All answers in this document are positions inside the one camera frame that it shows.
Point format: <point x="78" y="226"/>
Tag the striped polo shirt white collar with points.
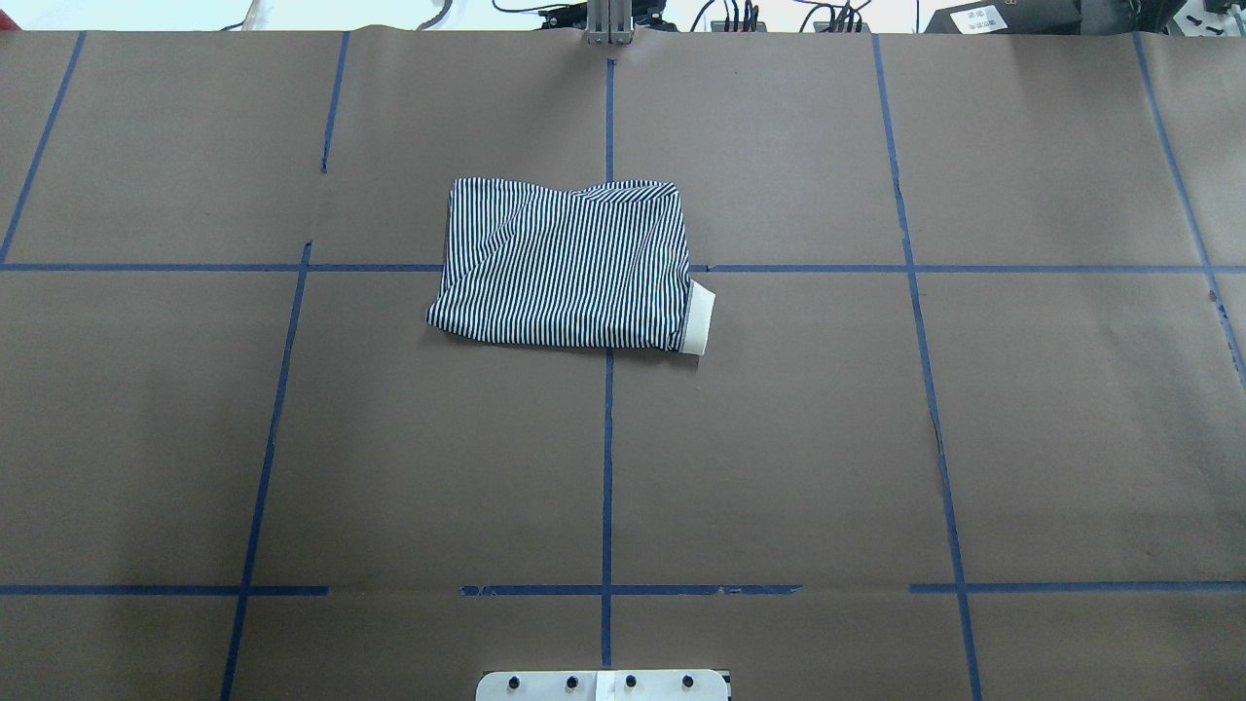
<point x="606" y="266"/>

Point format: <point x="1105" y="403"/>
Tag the black power strip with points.
<point x="780" y="17"/>

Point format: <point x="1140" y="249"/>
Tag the black box with label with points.
<point x="1007" y="17"/>

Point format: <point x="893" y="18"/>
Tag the aluminium frame post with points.
<point x="609" y="22"/>

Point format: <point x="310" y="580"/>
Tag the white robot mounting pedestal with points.
<point x="634" y="684"/>

